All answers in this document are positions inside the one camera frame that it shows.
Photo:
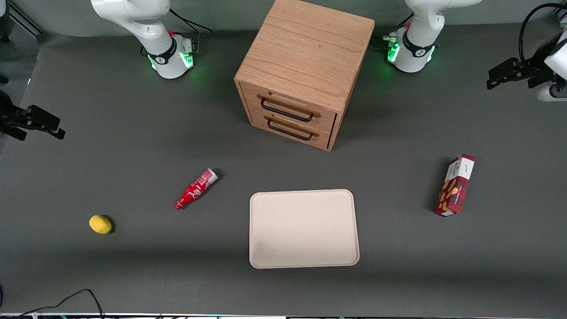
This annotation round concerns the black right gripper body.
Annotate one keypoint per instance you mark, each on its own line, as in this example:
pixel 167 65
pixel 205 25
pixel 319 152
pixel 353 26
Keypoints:
pixel 9 118

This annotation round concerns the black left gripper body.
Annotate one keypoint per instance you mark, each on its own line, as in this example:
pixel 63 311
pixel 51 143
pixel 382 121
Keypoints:
pixel 533 69

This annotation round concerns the red cookie box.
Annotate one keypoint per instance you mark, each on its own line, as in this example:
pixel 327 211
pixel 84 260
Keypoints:
pixel 456 188

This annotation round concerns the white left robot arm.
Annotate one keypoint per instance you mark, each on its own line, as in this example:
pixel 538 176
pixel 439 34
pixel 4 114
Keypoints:
pixel 416 40

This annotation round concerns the beige rectangular tray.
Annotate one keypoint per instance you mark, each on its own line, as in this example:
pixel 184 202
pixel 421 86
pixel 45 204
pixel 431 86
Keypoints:
pixel 303 228

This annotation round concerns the yellow lemon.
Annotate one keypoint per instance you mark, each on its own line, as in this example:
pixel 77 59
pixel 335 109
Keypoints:
pixel 100 224

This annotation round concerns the red cola bottle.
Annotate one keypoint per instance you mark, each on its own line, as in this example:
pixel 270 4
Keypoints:
pixel 194 190

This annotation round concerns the light oak drawer cabinet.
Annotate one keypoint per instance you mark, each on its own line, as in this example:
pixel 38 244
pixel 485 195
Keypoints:
pixel 305 48

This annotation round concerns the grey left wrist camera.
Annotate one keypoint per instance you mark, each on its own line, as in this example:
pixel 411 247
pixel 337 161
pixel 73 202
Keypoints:
pixel 553 92

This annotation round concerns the black metal frame strut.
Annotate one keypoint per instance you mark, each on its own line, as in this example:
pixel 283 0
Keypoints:
pixel 24 17

